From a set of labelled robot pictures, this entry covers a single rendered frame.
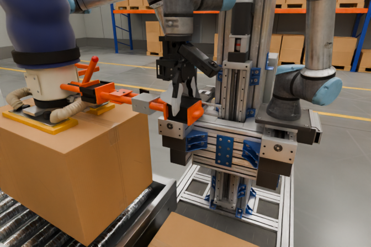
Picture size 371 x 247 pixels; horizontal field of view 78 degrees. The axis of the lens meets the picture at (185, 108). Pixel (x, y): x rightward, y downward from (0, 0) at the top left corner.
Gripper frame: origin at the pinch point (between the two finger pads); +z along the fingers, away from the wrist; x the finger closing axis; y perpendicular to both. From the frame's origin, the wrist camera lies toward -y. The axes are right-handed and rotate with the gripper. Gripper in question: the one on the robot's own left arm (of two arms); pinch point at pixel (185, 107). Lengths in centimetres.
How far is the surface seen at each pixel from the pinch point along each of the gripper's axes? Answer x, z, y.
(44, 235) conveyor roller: 18, 68, 63
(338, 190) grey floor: -158, 120, -71
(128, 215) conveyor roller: -9, 68, 37
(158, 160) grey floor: -117, 120, 98
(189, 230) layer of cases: -15, 67, 6
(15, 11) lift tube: 10, -26, 57
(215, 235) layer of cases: -19, 67, -5
